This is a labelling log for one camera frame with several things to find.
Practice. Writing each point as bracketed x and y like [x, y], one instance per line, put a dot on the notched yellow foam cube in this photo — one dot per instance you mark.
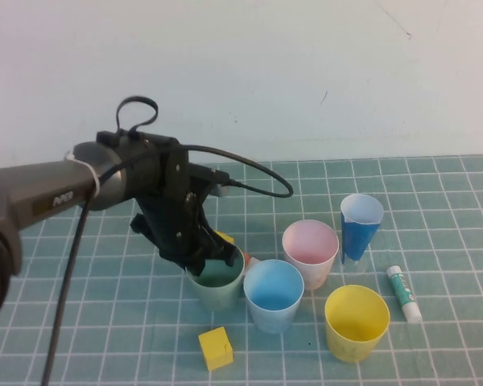
[215, 347]

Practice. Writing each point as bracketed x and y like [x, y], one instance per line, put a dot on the plain yellow foam cube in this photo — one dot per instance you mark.
[225, 238]

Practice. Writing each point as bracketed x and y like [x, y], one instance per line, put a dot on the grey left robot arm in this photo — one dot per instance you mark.
[44, 189]

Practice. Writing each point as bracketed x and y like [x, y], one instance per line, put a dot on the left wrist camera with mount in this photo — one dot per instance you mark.
[205, 177]

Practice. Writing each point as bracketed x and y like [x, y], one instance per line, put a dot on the pink plastic cup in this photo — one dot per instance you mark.
[310, 241]

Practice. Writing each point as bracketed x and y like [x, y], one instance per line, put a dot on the orange foam cube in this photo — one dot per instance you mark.
[246, 258]

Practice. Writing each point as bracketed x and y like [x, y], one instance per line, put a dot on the white zip tie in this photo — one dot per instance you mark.
[89, 171]

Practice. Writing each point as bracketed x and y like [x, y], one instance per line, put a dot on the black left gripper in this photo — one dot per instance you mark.
[165, 225]

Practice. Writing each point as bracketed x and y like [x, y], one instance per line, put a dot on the teal grid tablecloth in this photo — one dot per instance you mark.
[426, 201]

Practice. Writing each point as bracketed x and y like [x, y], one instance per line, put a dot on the clear plastic cone stand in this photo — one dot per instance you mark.
[356, 264]

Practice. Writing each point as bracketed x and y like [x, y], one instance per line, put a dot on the dark blue measuring cup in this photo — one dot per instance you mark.
[356, 241]

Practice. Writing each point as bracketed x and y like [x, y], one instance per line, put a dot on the green white glue stick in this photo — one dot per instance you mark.
[402, 291]

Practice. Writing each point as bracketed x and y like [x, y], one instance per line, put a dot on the green plastic cup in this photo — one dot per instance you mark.
[221, 299]

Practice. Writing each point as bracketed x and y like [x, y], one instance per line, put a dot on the yellow plastic cup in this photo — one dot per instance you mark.
[356, 346]

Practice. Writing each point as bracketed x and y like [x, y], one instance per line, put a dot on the light blue plastic cup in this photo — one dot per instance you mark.
[273, 319]

